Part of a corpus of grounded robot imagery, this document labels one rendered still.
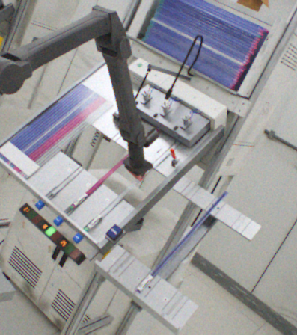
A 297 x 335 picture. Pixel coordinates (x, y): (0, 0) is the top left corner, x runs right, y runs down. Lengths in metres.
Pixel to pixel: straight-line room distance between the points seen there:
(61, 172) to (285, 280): 2.06
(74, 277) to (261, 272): 1.70
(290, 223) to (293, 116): 0.74
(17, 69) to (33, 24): 1.84
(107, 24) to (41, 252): 1.33
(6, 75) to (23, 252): 1.44
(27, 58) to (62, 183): 0.82
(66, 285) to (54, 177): 0.58
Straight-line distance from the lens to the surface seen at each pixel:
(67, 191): 1.90
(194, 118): 1.96
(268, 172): 3.49
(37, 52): 1.24
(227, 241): 3.64
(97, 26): 1.35
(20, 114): 3.25
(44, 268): 2.38
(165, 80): 2.09
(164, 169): 1.89
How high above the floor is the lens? 1.51
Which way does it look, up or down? 16 degrees down
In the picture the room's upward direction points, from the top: 26 degrees clockwise
